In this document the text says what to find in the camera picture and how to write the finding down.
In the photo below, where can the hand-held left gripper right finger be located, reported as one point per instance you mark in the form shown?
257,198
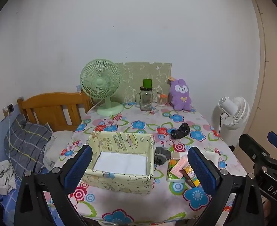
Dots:
203,171

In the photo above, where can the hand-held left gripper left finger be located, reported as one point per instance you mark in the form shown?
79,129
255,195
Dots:
78,169

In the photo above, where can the green tissue pack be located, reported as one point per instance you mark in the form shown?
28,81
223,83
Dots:
173,176

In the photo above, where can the cream cartoon fabric storage box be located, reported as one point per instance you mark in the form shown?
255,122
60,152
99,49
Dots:
119,186

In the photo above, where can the colourful cartoon packet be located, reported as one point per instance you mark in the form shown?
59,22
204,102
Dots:
191,176

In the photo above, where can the folded white beige tissue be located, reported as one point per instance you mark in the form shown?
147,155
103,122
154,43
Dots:
211,156

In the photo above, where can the pink paper packet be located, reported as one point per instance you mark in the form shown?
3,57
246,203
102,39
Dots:
179,167

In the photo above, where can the white pillow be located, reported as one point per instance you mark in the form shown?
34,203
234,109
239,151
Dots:
58,143

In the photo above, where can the white floor fan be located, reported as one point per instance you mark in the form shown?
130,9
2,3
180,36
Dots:
234,113

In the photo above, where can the black plastic bag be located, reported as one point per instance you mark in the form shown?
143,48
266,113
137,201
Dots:
179,131

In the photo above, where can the grey plaid pillow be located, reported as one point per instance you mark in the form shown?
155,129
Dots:
25,143

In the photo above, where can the beige door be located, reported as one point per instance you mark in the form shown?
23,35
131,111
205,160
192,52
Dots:
274,75

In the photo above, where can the wooden bed headboard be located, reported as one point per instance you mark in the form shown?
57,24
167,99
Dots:
46,103

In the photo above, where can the crumpled white cloth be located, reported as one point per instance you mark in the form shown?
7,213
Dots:
4,179

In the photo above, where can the purple plush bunny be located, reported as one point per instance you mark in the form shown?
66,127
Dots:
180,98

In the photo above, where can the floral tablecloth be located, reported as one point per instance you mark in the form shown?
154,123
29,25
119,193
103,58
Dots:
140,124

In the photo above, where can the blue patterned bedsheet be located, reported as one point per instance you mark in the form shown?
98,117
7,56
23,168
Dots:
9,204

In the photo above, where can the cotton swab container orange lid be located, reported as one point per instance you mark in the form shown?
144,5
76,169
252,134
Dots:
162,101

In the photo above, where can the glass jar mug green lid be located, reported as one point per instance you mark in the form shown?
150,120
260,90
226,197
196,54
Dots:
146,101

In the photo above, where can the green desk fan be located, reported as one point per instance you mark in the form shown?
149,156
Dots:
100,80

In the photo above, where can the green patterned backing board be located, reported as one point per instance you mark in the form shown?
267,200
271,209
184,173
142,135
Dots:
140,73

